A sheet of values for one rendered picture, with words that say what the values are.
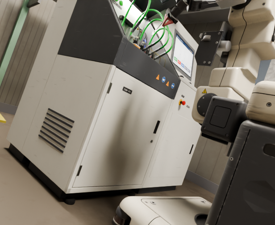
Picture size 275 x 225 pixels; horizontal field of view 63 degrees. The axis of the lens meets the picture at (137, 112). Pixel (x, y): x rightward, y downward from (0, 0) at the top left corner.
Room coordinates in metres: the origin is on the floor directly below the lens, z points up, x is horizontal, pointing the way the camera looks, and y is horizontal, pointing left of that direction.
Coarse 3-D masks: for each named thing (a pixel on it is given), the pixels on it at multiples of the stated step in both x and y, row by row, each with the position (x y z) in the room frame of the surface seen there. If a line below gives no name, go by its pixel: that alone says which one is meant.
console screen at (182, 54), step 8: (176, 32) 2.06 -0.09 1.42; (176, 40) 2.06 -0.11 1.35; (184, 40) 2.19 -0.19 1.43; (176, 48) 2.07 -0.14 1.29; (184, 48) 2.20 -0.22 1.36; (192, 48) 2.35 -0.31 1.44; (176, 56) 2.07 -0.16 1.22; (184, 56) 2.20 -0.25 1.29; (192, 56) 2.35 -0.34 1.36; (176, 64) 2.08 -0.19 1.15; (184, 64) 2.21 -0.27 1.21; (192, 64) 2.36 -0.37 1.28; (184, 72) 2.22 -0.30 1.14
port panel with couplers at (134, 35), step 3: (135, 21) 1.93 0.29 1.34; (141, 24) 1.99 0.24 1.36; (141, 27) 2.00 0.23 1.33; (135, 30) 1.96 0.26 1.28; (138, 30) 1.99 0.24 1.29; (141, 30) 2.01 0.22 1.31; (129, 33) 1.92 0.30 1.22; (132, 33) 1.94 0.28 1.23; (135, 33) 1.97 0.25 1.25; (132, 36) 1.92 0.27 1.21; (135, 36) 1.98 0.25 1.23; (138, 36) 2.01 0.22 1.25; (132, 39) 1.96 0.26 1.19; (132, 42) 1.97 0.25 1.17
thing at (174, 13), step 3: (168, 9) 1.44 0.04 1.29; (174, 9) 1.40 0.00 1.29; (177, 9) 1.39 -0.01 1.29; (171, 12) 1.41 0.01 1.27; (174, 12) 1.40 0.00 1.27; (177, 12) 1.40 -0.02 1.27; (180, 12) 1.41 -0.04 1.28; (171, 15) 1.40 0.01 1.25; (174, 15) 1.41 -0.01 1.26; (177, 15) 1.42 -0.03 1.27; (171, 18) 1.40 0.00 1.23; (174, 18) 1.40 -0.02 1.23; (177, 21) 1.42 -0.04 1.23
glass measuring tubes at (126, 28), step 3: (120, 15) 1.78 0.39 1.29; (120, 18) 1.78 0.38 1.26; (123, 18) 1.78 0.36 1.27; (126, 18) 1.80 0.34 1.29; (126, 21) 1.81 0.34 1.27; (129, 21) 1.84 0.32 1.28; (126, 24) 1.84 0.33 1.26; (129, 24) 1.85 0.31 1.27; (132, 24) 1.87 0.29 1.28; (123, 27) 1.81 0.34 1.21; (126, 27) 1.84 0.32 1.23; (129, 27) 1.87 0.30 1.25; (132, 27) 1.88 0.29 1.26; (126, 30) 1.88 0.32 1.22; (126, 33) 1.87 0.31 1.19; (126, 36) 1.87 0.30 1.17
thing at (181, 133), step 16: (160, 16) 1.99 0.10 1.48; (160, 32) 1.95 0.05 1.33; (192, 80) 2.38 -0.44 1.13; (176, 96) 1.73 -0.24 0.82; (192, 96) 1.93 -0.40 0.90; (176, 112) 1.80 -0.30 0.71; (176, 128) 1.86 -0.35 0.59; (192, 128) 2.09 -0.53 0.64; (160, 144) 1.75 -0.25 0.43; (176, 144) 1.94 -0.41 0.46; (192, 144) 2.19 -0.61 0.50; (160, 160) 1.81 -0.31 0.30; (176, 160) 2.02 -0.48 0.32; (160, 176) 1.88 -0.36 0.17; (176, 176) 2.11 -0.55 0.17; (144, 192) 1.84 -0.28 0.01
